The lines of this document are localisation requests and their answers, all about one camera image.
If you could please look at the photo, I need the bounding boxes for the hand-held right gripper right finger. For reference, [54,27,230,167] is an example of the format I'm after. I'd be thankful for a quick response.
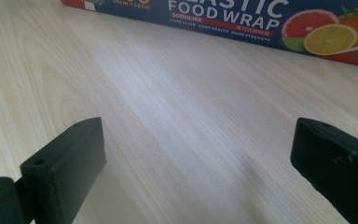
[290,117,358,224]

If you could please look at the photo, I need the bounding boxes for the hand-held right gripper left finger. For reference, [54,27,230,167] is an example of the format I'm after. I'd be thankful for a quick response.
[20,117,107,224]

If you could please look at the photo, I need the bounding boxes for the blue food wrap box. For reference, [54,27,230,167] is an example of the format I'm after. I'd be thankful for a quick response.
[60,0,358,70]

